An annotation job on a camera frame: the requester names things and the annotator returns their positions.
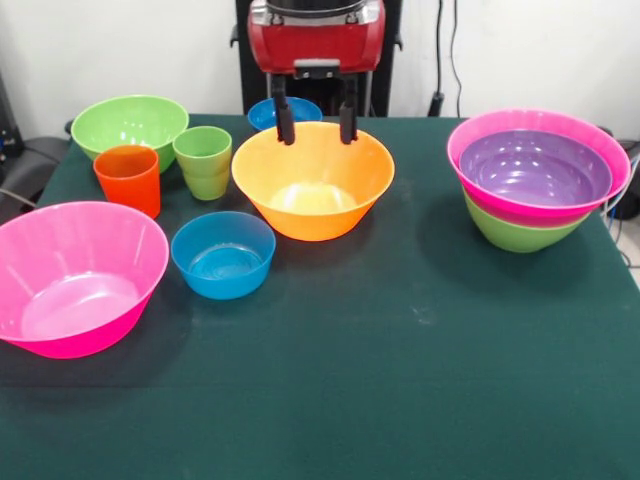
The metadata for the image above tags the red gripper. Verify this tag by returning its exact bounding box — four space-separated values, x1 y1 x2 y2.
247 4 386 146

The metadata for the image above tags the translucent blue bowl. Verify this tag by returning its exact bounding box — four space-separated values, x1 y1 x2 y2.
170 210 277 301

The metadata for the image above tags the pink plastic bowl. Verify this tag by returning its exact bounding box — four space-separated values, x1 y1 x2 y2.
446 108 632 229
0 200 171 360

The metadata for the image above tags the purple plastic bowl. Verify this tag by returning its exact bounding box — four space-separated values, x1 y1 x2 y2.
458 129 614 209

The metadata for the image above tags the orange plastic bowl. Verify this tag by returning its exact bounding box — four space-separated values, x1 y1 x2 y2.
231 121 396 243

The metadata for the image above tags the dark blue bowl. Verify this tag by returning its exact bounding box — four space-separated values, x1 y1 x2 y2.
247 96 324 132

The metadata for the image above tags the green plastic cup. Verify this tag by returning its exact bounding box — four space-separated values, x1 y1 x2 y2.
172 125 233 202

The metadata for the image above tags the green plastic bowl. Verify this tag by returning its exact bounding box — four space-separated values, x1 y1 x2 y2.
70 94 190 174
463 192 592 254

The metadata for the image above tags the orange-red plastic cup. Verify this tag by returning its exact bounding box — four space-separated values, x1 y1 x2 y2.
92 144 162 220

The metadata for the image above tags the dark green tablecloth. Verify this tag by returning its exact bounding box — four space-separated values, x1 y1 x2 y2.
0 113 640 480

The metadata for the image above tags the black equipment box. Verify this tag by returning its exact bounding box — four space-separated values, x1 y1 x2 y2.
0 69 24 171

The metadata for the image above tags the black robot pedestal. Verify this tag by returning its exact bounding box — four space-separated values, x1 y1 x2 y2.
229 0 404 119

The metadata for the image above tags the black wall cable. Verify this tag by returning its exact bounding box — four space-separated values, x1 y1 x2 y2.
427 0 464 119

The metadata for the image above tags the grey cable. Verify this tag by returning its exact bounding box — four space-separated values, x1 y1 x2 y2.
0 187 39 209

